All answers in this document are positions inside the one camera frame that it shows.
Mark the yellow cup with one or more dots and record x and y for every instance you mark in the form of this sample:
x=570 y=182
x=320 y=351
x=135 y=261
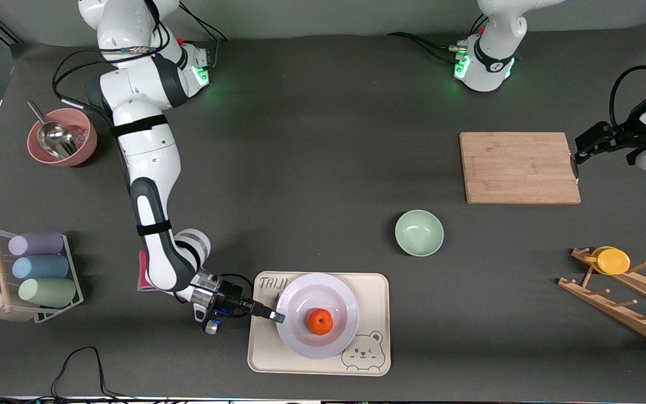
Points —
x=613 y=261

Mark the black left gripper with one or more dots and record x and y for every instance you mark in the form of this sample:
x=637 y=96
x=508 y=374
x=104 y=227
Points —
x=621 y=136

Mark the pale green cup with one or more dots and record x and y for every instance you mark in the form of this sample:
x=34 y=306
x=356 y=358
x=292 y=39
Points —
x=48 y=292

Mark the beige tray with bear print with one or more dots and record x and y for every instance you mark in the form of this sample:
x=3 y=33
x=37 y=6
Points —
x=370 y=297

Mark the wooden cutting board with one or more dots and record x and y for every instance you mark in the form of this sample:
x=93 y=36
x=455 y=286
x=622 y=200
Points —
x=519 y=168

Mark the orange fruit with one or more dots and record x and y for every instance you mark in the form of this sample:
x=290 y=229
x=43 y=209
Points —
x=321 y=322

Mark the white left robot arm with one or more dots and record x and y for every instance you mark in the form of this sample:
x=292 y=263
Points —
x=494 y=50

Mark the blue cup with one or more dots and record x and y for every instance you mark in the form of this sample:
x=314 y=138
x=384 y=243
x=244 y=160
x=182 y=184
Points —
x=40 y=267

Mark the pink folded cloth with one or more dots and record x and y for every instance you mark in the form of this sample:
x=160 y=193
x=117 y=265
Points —
x=142 y=275

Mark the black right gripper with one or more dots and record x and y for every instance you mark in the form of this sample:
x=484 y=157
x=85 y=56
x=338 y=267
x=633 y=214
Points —
x=231 y=298

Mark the purple cup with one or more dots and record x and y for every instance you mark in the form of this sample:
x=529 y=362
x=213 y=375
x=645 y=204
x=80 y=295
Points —
x=37 y=244

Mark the pink ribbed bowl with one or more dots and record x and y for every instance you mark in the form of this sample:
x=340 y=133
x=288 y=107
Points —
x=84 y=146

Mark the white round plate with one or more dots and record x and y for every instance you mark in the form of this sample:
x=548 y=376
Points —
x=317 y=292

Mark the pale green bowl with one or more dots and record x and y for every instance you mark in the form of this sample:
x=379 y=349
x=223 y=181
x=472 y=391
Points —
x=419 y=233

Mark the wooden peg drying rack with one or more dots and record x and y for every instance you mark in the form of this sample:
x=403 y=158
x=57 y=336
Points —
x=620 y=306

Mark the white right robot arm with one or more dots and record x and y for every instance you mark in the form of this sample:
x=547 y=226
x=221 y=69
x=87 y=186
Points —
x=149 y=168

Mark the shiny metal scoop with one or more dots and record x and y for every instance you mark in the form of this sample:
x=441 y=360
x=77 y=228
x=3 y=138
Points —
x=56 y=139

